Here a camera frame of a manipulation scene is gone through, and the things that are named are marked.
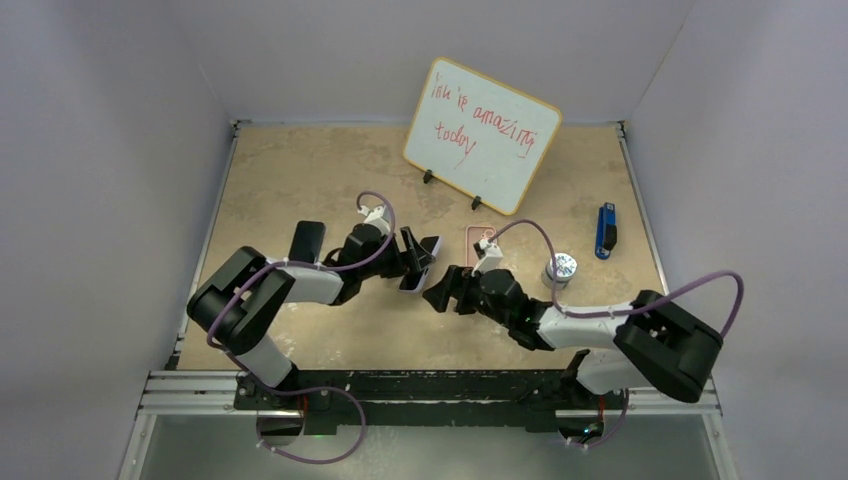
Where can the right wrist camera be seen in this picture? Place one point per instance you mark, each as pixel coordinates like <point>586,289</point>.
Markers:
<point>490,256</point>

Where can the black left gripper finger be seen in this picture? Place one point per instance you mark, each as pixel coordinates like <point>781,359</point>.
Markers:
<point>414,253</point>
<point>413,282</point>

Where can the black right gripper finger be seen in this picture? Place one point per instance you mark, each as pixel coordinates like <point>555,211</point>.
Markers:
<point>457,276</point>
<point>439,295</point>

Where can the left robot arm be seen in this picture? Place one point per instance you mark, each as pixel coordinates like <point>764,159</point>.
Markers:
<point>238,303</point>

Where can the phone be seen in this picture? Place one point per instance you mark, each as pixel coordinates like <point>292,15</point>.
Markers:
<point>426,251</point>

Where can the black smartphone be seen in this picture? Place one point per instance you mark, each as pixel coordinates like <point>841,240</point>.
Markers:
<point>307,241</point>

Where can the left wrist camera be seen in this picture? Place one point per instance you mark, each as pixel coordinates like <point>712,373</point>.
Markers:
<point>378,217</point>

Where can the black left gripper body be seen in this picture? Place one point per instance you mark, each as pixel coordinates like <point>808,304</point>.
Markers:
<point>389,264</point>

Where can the yellow framed whiteboard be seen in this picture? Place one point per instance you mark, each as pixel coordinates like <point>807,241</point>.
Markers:
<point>479,136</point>

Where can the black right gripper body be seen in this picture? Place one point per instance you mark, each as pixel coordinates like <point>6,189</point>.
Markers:
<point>472,300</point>

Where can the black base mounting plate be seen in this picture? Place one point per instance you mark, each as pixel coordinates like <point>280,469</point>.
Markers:
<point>538,401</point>

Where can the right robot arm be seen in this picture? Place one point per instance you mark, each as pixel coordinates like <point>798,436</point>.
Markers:
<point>648,342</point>

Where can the pink phone case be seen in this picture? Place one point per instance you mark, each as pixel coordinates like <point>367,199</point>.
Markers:
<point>473,235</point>

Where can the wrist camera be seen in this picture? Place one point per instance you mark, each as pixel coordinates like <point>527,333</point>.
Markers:
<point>378,217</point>
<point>490,256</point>

